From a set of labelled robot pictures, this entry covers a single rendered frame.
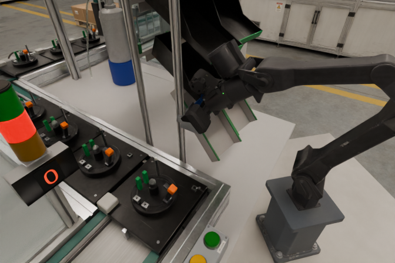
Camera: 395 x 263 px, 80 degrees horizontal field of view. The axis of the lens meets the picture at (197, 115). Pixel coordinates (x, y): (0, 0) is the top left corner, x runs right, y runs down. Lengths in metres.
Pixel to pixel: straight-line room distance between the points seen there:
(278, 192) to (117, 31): 1.15
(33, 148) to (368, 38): 4.39
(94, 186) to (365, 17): 4.19
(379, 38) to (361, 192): 3.61
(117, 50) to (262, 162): 1.00
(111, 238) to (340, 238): 0.70
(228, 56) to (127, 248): 0.59
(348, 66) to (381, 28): 4.02
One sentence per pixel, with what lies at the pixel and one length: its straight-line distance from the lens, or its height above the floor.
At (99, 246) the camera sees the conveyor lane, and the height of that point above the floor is 0.92.
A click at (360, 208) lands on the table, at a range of 1.04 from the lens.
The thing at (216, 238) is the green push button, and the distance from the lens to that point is 0.71.
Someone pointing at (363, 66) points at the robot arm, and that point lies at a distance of 0.47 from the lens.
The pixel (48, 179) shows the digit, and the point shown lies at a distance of 0.60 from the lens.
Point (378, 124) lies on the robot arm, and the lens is 0.52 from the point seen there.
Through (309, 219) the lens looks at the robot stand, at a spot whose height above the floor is 1.06.
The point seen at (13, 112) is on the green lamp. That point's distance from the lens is 0.51.
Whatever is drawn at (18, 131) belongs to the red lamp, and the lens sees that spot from 0.53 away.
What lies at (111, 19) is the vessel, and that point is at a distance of 1.42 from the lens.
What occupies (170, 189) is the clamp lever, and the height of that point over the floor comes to 1.07.
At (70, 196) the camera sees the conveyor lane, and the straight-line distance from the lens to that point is 0.88.
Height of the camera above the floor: 1.61
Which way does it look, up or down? 37 degrees down
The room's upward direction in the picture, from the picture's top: straight up
